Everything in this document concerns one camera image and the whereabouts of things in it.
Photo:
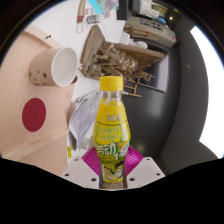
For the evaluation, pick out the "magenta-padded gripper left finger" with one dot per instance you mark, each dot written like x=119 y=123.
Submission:
x=78 y=170

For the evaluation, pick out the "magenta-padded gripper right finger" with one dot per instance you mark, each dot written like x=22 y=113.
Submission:
x=146 y=170

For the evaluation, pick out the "yellow drink bottle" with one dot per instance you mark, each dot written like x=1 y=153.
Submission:
x=111 y=133

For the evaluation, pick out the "small yellow flat item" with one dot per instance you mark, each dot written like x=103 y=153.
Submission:
x=69 y=152

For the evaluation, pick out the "small round tin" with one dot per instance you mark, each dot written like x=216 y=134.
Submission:
x=85 y=143

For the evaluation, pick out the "open printed newspaper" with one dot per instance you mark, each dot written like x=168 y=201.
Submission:
x=83 y=116

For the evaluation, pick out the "flat round red coaster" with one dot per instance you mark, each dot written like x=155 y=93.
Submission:
x=34 y=115

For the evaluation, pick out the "wooden easel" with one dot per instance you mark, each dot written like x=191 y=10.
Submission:
x=131 y=88

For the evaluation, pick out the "long white ceiling light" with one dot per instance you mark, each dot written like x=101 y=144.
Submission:
x=211 y=93

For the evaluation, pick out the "pale wooden board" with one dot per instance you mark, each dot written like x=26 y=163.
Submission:
x=16 y=83

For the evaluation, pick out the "white dotted mug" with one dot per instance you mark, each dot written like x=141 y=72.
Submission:
x=41 y=68

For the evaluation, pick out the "brown carved wooden sculpture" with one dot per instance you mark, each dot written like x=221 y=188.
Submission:
x=113 y=61

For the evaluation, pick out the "black desktop printer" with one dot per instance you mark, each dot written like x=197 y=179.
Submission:
x=150 y=26

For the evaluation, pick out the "small lidded jar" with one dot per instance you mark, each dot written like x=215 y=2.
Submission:
x=95 y=19

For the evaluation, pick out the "blue plastic pack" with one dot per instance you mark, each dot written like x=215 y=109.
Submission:
x=105 y=6

